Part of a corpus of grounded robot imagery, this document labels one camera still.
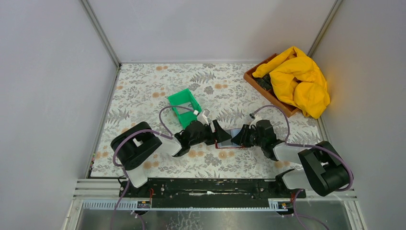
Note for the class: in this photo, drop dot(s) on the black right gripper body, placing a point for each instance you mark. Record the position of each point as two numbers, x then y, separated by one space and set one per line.
253 139

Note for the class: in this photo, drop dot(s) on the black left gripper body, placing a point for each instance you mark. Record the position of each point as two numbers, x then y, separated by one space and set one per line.
205 135

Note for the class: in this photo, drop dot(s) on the red leather card holder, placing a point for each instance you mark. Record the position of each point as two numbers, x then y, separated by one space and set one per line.
229 144

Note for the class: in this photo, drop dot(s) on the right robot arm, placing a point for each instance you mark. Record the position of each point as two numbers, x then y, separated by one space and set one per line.
322 169

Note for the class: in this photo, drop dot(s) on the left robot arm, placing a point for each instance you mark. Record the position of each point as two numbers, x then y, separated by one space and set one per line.
137 144

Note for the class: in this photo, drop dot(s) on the green plastic bin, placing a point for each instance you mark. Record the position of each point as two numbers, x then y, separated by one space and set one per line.
186 108

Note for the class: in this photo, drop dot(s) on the brown wooden tray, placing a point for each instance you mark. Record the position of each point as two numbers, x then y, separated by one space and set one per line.
269 93

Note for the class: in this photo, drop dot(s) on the dark items in tray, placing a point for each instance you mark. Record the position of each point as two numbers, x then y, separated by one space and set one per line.
264 82

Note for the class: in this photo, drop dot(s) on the yellow cloth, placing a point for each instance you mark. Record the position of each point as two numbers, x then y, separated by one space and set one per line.
297 81

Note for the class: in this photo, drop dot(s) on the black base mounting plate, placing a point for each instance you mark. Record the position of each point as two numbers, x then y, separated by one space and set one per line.
213 193

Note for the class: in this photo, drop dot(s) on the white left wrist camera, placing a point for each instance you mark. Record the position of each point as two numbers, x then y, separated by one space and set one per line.
202 116

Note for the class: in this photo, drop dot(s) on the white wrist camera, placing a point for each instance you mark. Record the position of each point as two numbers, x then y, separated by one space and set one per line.
255 118
202 116

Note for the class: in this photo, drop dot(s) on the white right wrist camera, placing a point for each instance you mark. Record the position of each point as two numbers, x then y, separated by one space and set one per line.
255 118

